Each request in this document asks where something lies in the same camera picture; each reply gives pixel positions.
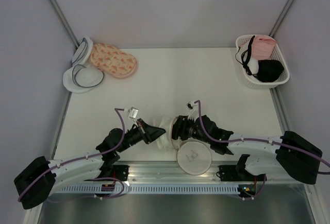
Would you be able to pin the white grey-trimmed mesh bag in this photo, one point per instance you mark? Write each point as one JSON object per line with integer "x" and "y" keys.
{"x": 81, "y": 79}

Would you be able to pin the black bra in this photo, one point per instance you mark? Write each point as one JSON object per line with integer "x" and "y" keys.
{"x": 269, "y": 70}

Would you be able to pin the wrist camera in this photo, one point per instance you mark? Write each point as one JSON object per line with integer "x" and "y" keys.
{"x": 191, "y": 105}
{"x": 133, "y": 113}

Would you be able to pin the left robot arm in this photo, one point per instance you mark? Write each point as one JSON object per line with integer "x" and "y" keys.
{"x": 43, "y": 177}

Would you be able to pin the pink bra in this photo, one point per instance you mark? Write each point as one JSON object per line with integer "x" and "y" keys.
{"x": 262, "y": 47}

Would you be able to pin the white plastic basket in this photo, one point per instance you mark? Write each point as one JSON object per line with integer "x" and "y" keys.
{"x": 244, "y": 54}

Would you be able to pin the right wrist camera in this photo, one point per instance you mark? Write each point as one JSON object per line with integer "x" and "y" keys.
{"x": 191, "y": 105}

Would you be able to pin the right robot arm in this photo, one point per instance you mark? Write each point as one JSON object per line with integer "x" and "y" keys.
{"x": 287, "y": 154}

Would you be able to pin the white bra in basket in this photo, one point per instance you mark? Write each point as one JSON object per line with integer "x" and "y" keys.
{"x": 253, "y": 66}

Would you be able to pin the aluminium mounting rail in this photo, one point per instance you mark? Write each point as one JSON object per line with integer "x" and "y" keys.
{"x": 163, "y": 172}

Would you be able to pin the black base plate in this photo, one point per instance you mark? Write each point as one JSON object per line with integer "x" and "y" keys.
{"x": 120, "y": 172}
{"x": 231, "y": 173}

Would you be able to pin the white mesh laundry bag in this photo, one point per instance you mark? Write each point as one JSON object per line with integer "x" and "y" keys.
{"x": 193, "y": 157}

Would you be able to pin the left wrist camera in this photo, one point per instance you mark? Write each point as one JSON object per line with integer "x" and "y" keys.
{"x": 133, "y": 113}

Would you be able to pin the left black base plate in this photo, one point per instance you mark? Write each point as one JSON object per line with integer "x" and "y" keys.
{"x": 120, "y": 172}

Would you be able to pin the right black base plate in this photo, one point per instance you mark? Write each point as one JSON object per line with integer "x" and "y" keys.
{"x": 231, "y": 173}

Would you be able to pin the white slotted cable duct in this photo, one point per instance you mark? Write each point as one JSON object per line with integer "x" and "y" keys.
{"x": 219, "y": 189}

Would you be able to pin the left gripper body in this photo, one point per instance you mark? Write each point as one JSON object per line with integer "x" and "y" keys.
{"x": 134, "y": 135}

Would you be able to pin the floral peach laundry bag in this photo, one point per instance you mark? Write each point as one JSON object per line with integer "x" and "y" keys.
{"x": 113, "y": 61}

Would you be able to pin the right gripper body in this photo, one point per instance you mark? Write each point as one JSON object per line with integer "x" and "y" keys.
{"x": 188, "y": 130}

